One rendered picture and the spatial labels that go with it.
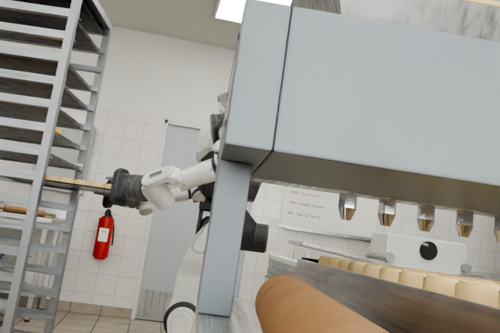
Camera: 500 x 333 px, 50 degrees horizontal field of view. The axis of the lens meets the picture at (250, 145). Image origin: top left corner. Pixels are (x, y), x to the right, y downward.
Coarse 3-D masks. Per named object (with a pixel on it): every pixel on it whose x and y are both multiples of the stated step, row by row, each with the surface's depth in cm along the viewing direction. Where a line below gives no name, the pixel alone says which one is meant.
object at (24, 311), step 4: (0, 308) 223; (4, 308) 223; (24, 308) 224; (28, 308) 224; (32, 308) 224; (0, 312) 221; (4, 312) 221; (20, 312) 223; (24, 312) 223; (28, 312) 223; (32, 312) 223; (36, 312) 223; (40, 312) 223; (44, 312) 224; (48, 312) 224; (52, 312) 224; (24, 316) 221; (28, 316) 221; (32, 316) 222; (36, 316) 223; (40, 316) 223; (44, 316) 223; (48, 316) 223; (52, 316) 223
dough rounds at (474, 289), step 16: (368, 272) 60; (384, 272) 54; (400, 272) 50; (416, 272) 48; (432, 272) 72; (432, 288) 43; (448, 288) 42; (464, 288) 38; (480, 288) 37; (496, 288) 36; (496, 304) 36
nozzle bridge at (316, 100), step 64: (256, 0) 56; (256, 64) 55; (320, 64) 56; (384, 64) 57; (448, 64) 57; (256, 128) 54; (320, 128) 55; (384, 128) 55; (448, 128) 56; (384, 192) 73; (448, 192) 65
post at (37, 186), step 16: (80, 0) 202; (64, 48) 197; (64, 64) 196; (64, 80) 197; (48, 112) 193; (48, 128) 192; (48, 144) 191; (48, 160) 192; (32, 192) 188; (32, 208) 187; (32, 224) 186; (16, 272) 183; (16, 288) 182; (16, 304) 182
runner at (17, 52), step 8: (0, 48) 199; (8, 48) 200; (16, 48) 200; (24, 48) 200; (16, 56) 202; (24, 56) 200; (32, 56) 199; (40, 56) 199; (48, 56) 199; (56, 56) 200
